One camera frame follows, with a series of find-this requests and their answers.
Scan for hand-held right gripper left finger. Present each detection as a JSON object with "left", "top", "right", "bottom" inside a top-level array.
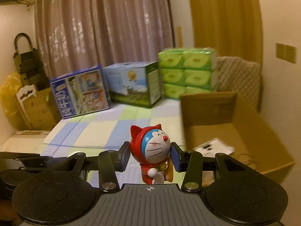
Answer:
[{"left": 29, "top": 143, "right": 130, "bottom": 192}]

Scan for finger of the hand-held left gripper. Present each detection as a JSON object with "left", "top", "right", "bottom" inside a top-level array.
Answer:
[
  {"left": 0, "top": 152, "right": 41, "bottom": 161},
  {"left": 20, "top": 158, "right": 71, "bottom": 172}
]

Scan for white plastic panel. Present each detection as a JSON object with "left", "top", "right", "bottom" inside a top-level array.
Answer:
[{"left": 192, "top": 138, "right": 236, "bottom": 157}]

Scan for black folding cart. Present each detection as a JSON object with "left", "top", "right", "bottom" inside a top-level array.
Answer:
[{"left": 13, "top": 33, "right": 48, "bottom": 92}]

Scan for wall switch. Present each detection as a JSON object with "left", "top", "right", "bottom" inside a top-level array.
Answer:
[
  {"left": 276, "top": 43, "right": 286, "bottom": 59},
  {"left": 284, "top": 46, "right": 296, "bottom": 64}
]

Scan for white carved chair back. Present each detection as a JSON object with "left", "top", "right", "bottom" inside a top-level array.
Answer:
[{"left": 16, "top": 85, "right": 38, "bottom": 130}]

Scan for pink curtain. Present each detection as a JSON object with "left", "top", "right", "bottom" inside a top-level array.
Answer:
[{"left": 34, "top": 0, "right": 176, "bottom": 80}]

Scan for yellow plastic bag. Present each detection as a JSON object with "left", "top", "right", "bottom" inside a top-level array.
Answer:
[{"left": 0, "top": 72, "right": 24, "bottom": 130}]

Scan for pack of green tissue packets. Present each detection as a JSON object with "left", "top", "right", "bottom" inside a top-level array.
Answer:
[{"left": 157, "top": 48, "right": 218, "bottom": 100}]

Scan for flattened cardboard boxes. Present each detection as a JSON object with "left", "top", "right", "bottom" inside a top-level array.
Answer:
[{"left": 22, "top": 88, "right": 61, "bottom": 130}]

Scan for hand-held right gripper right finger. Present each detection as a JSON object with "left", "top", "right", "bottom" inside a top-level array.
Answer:
[{"left": 171, "top": 142, "right": 271, "bottom": 192}]

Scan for wooden door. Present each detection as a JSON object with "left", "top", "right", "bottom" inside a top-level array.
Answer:
[{"left": 187, "top": 0, "right": 263, "bottom": 59}]

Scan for quilted beige chair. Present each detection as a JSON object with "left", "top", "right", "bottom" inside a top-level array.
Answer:
[{"left": 215, "top": 56, "right": 262, "bottom": 111}]

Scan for checked tablecloth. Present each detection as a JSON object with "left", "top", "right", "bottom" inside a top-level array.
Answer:
[{"left": 35, "top": 99, "right": 186, "bottom": 186}]

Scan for blue milk carton box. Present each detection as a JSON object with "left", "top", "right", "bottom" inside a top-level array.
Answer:
[{"left": 49, "top": 63, "right": 110, "bottom": 119}]

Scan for cow print milk box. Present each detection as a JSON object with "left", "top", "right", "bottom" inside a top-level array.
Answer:
[{"left": 103, "top": 61, "right": 163, "bottom": 109}]

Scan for red-hooded cat figurine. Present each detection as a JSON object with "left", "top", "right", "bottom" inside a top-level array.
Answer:
[{"left": 129, "top": 124, "right": 173, "bottom": 184}]

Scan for cardboard box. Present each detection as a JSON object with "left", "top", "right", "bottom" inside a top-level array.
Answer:
[{"left": 180, "top": 91, "right": 296, "bottom": 185}]

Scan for wooden slat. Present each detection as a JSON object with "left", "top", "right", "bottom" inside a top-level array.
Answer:
[{"left": 176, "top": 26, "right": 183, "bottom": 48}]

